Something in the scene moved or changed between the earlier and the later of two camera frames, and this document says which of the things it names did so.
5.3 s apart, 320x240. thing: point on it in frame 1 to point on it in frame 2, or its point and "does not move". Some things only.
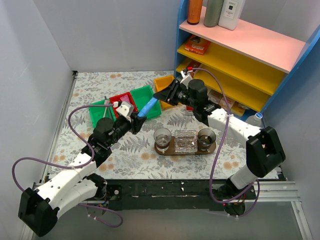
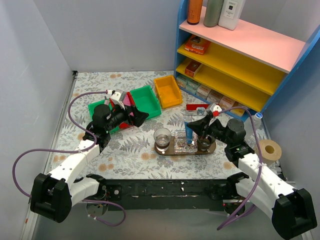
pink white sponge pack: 223,104 does not move
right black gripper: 173,91 to 206,125
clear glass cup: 162,137 does not move
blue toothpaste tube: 147,107 to 189,133
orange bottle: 194,7 does not move
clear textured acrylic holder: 185,142 does not move
